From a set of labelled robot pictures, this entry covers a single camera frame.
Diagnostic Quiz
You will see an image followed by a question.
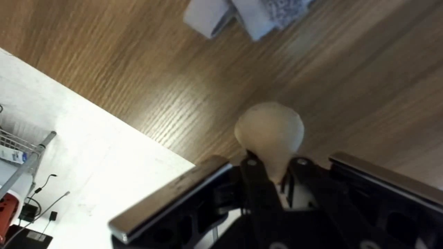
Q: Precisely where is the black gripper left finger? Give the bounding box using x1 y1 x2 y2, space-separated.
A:
108 153 281 249

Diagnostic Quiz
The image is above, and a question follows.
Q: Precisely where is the red canister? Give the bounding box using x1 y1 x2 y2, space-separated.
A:
0 192 20 244

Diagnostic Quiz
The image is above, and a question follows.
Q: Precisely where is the beige ball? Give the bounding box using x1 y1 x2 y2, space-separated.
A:
232 99 306 186

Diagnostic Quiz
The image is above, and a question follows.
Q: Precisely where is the grey cloth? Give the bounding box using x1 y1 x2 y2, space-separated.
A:
181 0 315 43

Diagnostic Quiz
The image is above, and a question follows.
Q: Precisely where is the flat black case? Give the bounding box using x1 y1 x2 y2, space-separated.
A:
0 224 54 249

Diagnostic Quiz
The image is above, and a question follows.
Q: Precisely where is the metal wire rack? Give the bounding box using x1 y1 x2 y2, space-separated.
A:
0 127 58 200

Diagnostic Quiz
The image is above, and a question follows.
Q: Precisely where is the blue white box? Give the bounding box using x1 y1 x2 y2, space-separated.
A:
0 143 29 166

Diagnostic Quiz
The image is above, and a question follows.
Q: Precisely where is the black cable with adapter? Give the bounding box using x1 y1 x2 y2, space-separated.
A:
19 173 72 224

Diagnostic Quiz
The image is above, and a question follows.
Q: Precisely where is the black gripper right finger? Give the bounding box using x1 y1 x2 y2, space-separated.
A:
286 150 443 249

